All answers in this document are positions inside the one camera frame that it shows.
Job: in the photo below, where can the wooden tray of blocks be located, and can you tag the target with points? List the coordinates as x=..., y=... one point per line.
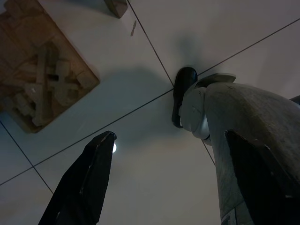
x=25, y=47

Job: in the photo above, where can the small white round object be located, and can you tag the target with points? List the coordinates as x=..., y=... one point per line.
x=114, y=147

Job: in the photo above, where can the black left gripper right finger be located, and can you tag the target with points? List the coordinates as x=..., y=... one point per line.
x=262, y=182

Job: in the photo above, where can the grey robot leg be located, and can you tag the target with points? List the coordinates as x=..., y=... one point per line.
x=239, y=110

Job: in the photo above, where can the black robot foot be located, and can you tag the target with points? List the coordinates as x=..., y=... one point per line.
x=185, y=82

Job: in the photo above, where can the small scrap on floor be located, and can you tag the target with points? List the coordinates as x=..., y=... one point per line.
x=133, y=28

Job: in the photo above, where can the wooden block piece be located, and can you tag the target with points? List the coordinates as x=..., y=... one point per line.
x=116, y=7

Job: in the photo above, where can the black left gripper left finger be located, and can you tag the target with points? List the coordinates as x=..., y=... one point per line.
x=89, y=178

